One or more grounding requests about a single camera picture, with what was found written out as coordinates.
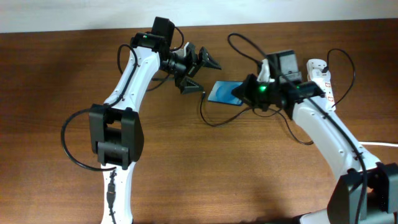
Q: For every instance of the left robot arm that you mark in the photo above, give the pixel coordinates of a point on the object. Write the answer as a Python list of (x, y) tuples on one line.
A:
[(116, 132)]

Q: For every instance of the white USB charger plug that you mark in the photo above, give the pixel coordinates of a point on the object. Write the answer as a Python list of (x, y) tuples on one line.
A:
[(316, 75)]

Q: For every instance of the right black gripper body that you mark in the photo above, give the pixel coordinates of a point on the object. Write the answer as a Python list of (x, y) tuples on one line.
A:
[(252, 90)]

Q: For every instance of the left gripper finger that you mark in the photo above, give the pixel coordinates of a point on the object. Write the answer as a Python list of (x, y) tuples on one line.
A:
[(187, 86), (206, 60)]

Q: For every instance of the blue Galaxy smartphone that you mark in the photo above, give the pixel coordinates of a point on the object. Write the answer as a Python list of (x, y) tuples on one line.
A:
[(222, 93)]

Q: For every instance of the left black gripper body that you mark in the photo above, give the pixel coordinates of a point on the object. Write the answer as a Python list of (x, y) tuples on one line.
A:
[(181, 66)]

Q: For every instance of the white power strip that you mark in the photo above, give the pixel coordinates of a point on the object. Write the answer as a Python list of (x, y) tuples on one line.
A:
[(326, 87)]

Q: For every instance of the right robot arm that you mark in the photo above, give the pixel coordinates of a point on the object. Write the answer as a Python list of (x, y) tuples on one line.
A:
[(366, 189)]

